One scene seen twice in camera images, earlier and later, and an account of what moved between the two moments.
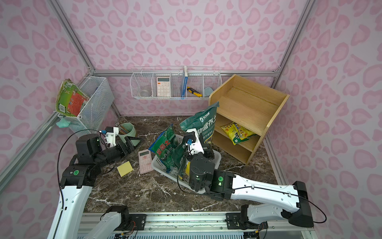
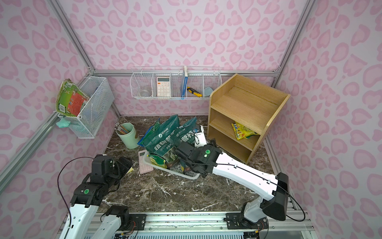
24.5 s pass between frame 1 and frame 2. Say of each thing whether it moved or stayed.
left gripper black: moved
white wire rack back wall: stayed
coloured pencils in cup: stayed
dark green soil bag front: moved
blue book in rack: stayed
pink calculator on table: stayed
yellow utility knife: stayed
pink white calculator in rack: stayed
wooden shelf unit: stayed
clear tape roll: stayed
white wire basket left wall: stayed
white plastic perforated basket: moved
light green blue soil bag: moved
